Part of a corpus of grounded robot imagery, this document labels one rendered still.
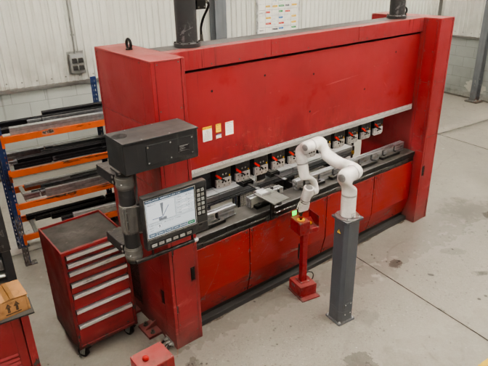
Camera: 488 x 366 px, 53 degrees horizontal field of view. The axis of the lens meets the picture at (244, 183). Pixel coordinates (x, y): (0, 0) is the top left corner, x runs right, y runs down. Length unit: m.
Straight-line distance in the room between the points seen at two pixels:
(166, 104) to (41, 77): 4.54
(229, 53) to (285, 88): 0.68
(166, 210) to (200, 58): 1.16
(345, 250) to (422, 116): 2.20
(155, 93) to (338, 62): 1.98
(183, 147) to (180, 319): 1.60
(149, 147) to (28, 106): 4.97
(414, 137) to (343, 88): 1.38
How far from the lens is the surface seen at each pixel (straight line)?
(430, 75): 5.61
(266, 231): 4.40
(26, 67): 7.64
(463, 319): 4.81
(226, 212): 4.18
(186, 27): 3.64
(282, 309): 4.58
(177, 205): 3.09
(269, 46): 4.01
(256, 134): 4.11
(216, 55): 3.69
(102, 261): 3.88
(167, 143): 2.94
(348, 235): 3.98
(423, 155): 5.85
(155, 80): 3.22
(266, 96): 4.09
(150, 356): 3.04
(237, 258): 4.30
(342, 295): 4.29
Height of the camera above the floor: 2.86
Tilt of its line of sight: 24 degrees down
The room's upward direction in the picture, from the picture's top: 1 degrees counter-clockwise
